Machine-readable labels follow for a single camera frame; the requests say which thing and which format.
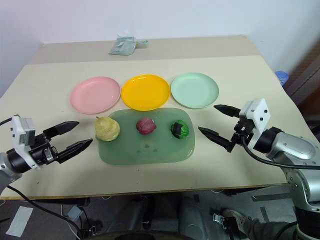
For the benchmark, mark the large grey tape patch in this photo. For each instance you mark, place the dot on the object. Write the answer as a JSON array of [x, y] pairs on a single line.
[[19, 221]]

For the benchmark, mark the dark red round fruit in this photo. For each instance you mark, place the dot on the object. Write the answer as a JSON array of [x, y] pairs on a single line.
[[146, 127]]

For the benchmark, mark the yellow round plate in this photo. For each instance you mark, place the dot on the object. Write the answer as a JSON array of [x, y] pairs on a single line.
[[146, 92]]

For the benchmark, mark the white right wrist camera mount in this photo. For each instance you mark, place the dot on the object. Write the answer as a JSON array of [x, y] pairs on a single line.
[[260, 110]]

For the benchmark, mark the grey tape strip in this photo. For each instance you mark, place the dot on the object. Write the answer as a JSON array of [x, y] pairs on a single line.
[[264, 213], [262, 198]]

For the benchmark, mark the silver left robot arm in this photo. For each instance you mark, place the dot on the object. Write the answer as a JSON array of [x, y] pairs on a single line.
[[10, 165]]

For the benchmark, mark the light green round plate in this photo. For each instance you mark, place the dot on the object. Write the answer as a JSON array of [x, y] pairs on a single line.
[[195, 90]]

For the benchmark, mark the translucent dark green tray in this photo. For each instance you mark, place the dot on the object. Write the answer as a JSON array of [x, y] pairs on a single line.
[[147, 150]]

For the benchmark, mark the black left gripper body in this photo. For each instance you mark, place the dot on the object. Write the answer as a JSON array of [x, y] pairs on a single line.
[[42, 150]]

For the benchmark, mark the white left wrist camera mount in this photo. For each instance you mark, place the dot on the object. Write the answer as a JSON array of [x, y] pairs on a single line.
[[17, 136]]

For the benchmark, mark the pink round plate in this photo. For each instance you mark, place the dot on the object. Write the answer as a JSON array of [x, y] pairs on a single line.
[[95, 96]]

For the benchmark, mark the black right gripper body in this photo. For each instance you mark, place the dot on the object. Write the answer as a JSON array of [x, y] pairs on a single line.
[[243, 132]]

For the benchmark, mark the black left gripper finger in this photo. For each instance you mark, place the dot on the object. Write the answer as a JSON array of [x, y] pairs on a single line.
[[75, 148], [61, 127]]

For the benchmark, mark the pale green plastic packet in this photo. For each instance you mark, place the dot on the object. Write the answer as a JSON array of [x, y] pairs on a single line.
[[122, 46]]

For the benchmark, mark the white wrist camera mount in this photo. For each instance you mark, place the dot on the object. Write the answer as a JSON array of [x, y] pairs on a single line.
[[260, 110], [17, 136]]

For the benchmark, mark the blue bottle cap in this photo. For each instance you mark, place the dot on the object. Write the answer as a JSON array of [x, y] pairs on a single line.
[[282, 78]]

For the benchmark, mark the yellow pear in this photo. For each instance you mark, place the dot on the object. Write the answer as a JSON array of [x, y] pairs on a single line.
[[107, 130]]

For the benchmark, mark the small green packet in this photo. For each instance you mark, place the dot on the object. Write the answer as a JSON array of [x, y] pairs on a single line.
[[142, 43]]

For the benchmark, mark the small grey tape patch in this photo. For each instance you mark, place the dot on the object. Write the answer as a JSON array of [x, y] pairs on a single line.
[[74, 213]]

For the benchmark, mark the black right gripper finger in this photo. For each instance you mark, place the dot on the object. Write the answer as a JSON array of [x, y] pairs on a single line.
[[228, 110], [216, 137]]

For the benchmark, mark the green black vegetable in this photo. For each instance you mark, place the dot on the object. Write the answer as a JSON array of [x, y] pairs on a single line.
[[183, 130]]

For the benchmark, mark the dark brown wooden cabinet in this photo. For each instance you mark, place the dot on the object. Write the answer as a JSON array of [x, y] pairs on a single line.
[[306, 75]]

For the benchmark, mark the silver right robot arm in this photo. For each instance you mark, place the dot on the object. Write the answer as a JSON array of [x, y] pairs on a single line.
[[295, 146]]

